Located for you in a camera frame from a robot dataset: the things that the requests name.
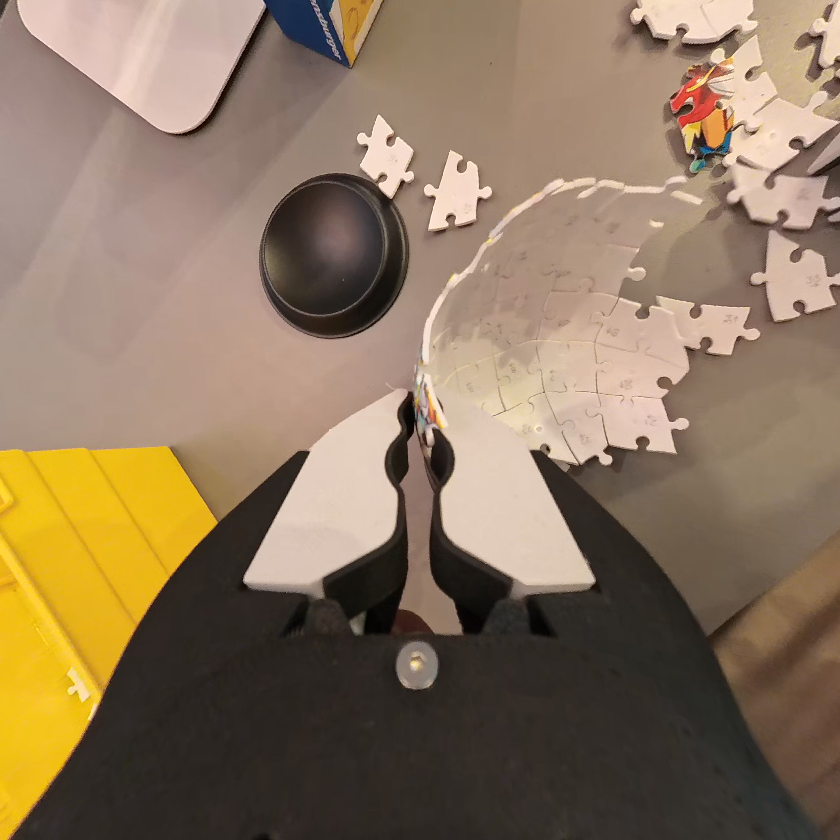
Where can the colourful printed puzzle piece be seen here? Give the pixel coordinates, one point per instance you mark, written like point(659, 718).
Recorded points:
point(705, 118)

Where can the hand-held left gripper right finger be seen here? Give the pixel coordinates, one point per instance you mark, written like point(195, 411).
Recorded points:
point(505, 505)

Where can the white curved puzzle piece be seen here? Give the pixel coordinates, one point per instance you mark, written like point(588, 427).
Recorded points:
point(797, 279)
point(388, 154)
point(456, 193)

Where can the black round ball stand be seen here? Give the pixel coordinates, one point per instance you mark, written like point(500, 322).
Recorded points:
point(331, 253)

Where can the white rounded board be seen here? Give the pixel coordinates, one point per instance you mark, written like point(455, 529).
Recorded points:
point(151, 52)

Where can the blue cardboard box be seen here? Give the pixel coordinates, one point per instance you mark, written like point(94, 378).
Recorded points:
point(328, 23)

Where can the yellow plastic crate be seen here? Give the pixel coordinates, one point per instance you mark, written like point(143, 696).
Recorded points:
point(85, 558)

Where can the partly built white puzzle ball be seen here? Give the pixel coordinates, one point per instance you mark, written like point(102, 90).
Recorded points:
point(577, 341)

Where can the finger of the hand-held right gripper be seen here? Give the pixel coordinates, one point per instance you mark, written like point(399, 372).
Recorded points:
point(830, 151)

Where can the pile of puzzle pieces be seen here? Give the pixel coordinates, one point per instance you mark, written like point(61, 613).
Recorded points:
point(781, 131)

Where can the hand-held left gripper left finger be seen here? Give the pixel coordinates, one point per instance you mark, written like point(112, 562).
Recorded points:
point(334, 499)

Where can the joined white puzzle section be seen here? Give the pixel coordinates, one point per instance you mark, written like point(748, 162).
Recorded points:
point(695, 16)

